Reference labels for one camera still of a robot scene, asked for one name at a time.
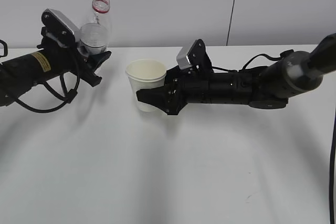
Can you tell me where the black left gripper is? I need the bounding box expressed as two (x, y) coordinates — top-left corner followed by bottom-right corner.
(36, 37), (111, 87)

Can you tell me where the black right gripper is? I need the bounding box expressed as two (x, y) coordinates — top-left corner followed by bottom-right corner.
(136, 68), (210, 115)

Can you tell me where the white paper cup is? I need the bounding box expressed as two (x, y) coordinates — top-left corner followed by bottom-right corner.
(125, 59), (166, 112)

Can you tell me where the clear Nongfu Spring water bottle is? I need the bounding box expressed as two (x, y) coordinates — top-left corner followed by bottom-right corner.
(78, 0), (112, 58)

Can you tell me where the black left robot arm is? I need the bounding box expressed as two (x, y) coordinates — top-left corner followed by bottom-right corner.
(1, 37), (111, 106)

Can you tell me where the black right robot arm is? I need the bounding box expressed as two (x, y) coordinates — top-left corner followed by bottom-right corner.
(136, 34), (335, 115)

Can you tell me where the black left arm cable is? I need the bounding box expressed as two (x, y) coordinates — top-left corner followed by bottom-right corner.
(12, 48), (82, 114)

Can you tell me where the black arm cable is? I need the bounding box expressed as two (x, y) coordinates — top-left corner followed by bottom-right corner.
(12, 48), (82, 114)
(209, 49), (293, 73)

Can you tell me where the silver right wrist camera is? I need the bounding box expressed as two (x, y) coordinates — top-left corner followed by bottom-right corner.
(176, 39), (212, 70)

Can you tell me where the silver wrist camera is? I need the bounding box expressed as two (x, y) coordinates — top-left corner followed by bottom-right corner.
(176, 39), (212, 70)
(41, 8), (80, 48)

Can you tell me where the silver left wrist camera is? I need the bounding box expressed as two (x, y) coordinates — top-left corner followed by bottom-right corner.
(41, 8), (80, 48)

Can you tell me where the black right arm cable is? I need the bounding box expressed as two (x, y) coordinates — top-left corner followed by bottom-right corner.
(209, 49), (293, 73)

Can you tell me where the black hanging cable right edge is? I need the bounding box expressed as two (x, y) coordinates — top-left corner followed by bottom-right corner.
(328, 108), (336, 224)

